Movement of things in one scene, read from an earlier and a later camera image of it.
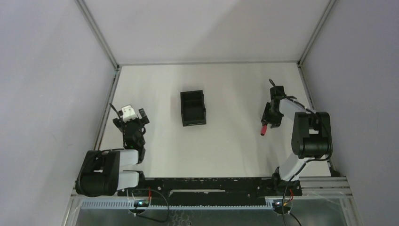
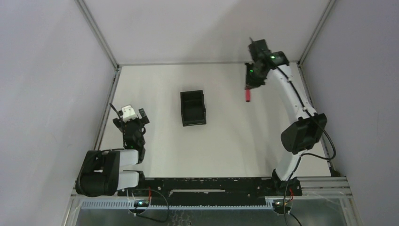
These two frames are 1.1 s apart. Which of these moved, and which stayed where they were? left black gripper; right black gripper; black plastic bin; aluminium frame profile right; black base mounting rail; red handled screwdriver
Moved: red handled screwdriver; right black gripper
Stayed: black base mounting rail; black plastic bin; left black gripper; aluminium frame profile right
